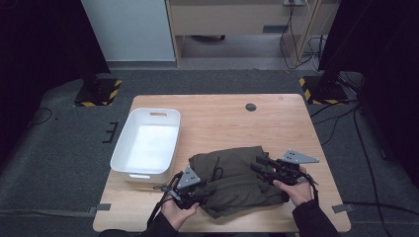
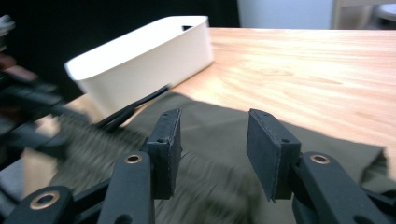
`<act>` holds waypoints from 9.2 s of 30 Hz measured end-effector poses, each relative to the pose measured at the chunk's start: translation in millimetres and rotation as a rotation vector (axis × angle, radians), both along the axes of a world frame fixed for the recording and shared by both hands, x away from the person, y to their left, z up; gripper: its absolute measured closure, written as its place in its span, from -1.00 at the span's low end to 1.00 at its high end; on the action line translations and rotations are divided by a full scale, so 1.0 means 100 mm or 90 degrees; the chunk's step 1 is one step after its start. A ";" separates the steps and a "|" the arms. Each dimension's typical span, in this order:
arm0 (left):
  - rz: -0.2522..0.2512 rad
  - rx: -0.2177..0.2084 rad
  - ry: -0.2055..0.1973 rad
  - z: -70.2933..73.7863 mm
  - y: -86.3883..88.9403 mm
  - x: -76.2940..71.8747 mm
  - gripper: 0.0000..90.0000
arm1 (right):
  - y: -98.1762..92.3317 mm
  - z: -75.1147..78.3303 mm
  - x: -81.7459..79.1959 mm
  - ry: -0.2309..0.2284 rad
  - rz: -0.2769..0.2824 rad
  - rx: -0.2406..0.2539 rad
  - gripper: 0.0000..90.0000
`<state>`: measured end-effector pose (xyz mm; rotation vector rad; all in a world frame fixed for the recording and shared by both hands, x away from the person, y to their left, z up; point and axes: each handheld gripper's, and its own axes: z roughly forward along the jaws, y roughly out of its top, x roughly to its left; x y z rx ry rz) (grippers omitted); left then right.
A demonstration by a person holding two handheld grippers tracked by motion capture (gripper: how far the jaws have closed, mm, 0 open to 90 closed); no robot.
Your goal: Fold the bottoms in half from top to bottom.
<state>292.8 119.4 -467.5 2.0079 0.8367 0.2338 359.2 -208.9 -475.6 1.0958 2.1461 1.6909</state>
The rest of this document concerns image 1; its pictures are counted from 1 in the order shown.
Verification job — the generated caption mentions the person's left hand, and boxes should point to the person's left hand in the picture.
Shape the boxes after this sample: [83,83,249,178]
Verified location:
[160,197,201,231]

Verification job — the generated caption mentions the dark curtain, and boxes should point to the dark curtain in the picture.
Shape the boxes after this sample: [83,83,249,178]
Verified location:
[0,0,111,166]
[317,0,419,186]

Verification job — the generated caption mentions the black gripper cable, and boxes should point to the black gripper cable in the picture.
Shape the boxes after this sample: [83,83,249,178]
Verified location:
[297,172,320,202]
[146,171,184,228]

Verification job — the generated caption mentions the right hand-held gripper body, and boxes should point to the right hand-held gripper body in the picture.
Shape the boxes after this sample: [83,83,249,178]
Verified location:
[268,148,320,186]

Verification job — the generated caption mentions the white cabinet panel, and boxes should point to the white cabinet panel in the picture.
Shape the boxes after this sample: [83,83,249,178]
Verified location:
[80,0,176,62]

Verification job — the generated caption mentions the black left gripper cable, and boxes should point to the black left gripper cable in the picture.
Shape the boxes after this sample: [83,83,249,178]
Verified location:
[146,171,184,228]

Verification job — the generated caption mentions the long black floor cable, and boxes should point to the long black floor cable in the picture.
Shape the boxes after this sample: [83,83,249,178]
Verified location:
[353,105,385,237]

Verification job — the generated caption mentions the light wooden desk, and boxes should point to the light wooden desk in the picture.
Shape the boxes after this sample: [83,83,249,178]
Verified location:
[165,0,340,68]

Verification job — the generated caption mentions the white plastic bin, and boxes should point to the white plastic bin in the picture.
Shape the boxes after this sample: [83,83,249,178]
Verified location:
[110,108,182,184]

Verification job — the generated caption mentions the black stand with striped base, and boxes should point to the black stand with striped base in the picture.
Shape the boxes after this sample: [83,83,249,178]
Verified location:
[73,63,123,108]
[298,58,350,106]

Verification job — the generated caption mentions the looped black floor cable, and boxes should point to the looped black floor cable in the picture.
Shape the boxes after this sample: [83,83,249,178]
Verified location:
[28,108,53,128]

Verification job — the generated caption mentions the person's right hand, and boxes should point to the person's right hand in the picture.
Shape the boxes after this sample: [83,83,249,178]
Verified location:
[272,166,314,207]

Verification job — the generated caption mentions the grey tape piece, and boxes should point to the grey tape piece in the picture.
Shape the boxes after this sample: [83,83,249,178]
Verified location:
[331,202,355,214]
[88,202,112,214]

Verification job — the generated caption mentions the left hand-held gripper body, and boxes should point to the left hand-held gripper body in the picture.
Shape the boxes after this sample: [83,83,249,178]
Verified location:
[153,165,207,210]

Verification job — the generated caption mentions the olive green pants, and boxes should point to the olive green pants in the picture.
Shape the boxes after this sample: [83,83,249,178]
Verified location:
[188,145,291,219]

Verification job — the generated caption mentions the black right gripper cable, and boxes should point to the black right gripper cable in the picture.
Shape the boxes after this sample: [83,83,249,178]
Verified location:
[297,172,320,202]

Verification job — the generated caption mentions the black cable bundle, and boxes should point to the black cable bundle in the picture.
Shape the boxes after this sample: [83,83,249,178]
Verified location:
[279,0,327,71]

